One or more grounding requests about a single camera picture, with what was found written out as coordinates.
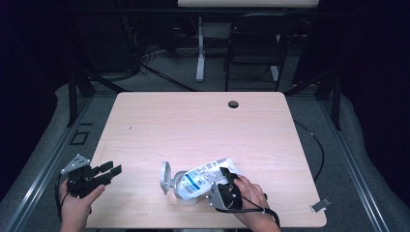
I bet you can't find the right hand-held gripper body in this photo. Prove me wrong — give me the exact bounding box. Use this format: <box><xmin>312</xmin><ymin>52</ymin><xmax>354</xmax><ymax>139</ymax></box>
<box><xmin>207</xmin><ymin>182</ymin><xmax>243</xmax><ymax>212</ymax></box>

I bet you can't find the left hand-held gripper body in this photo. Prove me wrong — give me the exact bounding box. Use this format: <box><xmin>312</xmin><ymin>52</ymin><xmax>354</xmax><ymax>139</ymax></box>
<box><xmin>60</xmin><ymin>154</ymin><xmax>112</xmax><ymax>198</ymax></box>

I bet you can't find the blue and white pouch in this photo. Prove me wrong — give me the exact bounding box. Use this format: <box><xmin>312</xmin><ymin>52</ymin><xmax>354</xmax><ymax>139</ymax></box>
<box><xmin>176</xmin><ymin>158</ymin><xmax>243</xmax><ymax>202</ymax></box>

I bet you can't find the clear jar with white lid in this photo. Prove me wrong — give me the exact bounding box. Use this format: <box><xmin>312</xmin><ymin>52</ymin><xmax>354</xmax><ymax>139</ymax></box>
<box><xmin>160</xmin><ymin>160</ymin><xmax>201</xmax><ymax>207</ymax></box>

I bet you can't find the person's left hand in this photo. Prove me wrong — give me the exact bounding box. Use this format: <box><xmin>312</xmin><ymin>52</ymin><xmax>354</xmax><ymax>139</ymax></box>
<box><xmin>59</xmin><ymin>179</ymin><xmax>106</xmax><ymax>223</ymax></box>

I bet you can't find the person's right hand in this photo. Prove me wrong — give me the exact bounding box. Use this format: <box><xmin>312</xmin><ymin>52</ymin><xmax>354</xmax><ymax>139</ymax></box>
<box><xmin>234</xmin><ymin>175</ymin><xmax>276</xmax><ymax>225</ymax></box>

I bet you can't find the white desk leg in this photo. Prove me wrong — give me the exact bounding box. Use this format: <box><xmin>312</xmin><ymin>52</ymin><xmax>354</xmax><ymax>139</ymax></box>
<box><xmin>195</xmin><ymin>16</ymin><xmax>207</xmax><ymax>83</ymax></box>

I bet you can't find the black folding chair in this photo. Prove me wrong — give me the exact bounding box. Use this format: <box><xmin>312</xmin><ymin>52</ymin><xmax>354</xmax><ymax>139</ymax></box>
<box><xmin>223</xmin><ymin>13</ymin><xmax>300</xmax><ymax>93</ymax></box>

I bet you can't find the right hand-held gripper cable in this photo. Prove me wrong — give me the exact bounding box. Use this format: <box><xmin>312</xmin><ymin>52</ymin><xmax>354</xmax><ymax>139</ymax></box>
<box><xmin>215</xmin><ymin>192</ymin><xmax>281</xmax><ymax>228</ymax></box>

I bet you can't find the hand-held gripper cable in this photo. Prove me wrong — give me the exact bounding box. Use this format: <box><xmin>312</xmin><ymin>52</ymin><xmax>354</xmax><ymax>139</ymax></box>
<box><xmin>215</xmin><ymin>192</ymin><xmax>281</xmax><ymax>228</ymax></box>
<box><xmin>54</xmin><ymin>171</ymin><xmax>71</xmax><ymax>220</ymax></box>

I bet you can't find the left hand-held gripper cable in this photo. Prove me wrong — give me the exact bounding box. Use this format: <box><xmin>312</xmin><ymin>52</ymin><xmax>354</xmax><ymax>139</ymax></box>
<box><xmin>54</xmin><ymin>171</ymin><xmax>71</xmax><ymax>220</ymax></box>

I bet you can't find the aluminium floor rail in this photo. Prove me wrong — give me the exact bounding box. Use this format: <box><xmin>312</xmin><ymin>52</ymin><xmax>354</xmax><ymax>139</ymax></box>
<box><xmin>5</xmin><ymin>96</ymin><xmax>94</xmax><ymax>232</ymax></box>
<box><xmin>318</xmin><ymin>100</ymin><xmax>393</xmax><ymax>232</ymax></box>

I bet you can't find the black metal frame post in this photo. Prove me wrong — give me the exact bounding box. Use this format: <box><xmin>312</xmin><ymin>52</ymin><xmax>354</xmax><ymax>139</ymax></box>
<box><xmin>331</xmin><ymin>72</ymin><xmax>342</xmax><ymax>131</ymax></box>
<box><xmin>67</xmin><ymin>69</ymin><xmax>79</xmax><ymax>128</ymax></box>

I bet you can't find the thin black floor cable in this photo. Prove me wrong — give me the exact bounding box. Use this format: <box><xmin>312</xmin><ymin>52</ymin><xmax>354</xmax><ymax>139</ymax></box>
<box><xmin>293</xmin><ymin>119</ymin><xmax>325</xmax><ymax>183</ymax></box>

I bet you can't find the grey metal bracket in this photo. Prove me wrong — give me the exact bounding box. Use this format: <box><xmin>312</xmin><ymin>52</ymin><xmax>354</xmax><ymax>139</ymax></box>
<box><xmin>309</xmin><ymin>196</ymin><xmax>333</xmax><ymax>214</ymax></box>

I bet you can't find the thick black floor cable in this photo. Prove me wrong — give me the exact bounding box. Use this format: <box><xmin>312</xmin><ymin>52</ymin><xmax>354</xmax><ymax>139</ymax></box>
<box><xmin>140</xmin><ymin>63</ymin><xmax>198</xmax><ymax>93</ymax></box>

